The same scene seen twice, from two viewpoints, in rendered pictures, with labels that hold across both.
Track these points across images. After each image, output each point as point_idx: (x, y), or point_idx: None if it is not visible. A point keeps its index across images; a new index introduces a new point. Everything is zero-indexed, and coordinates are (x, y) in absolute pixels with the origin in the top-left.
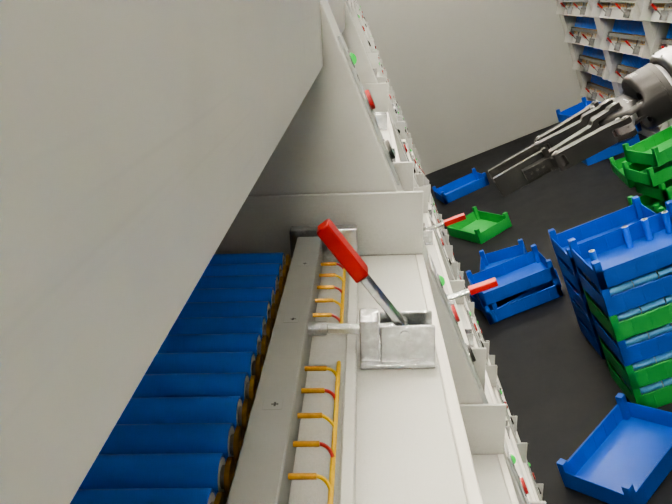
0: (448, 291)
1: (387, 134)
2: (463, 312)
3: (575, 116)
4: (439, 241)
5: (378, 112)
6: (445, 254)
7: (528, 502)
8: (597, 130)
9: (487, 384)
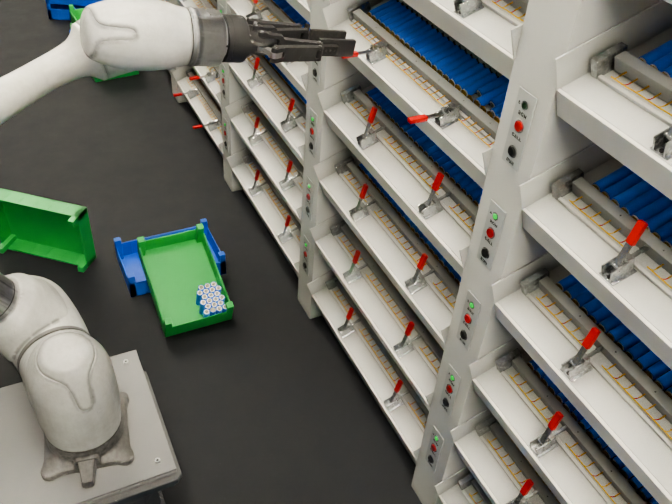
0: (384, 77)
1: (442, 3)
2: (454, 254)
3: (289, 45)
4: (484, 217)
5: (466, 1)
6: (482, 234)
7: (315, 62)
8: (269, 22)
9: (388, 180)
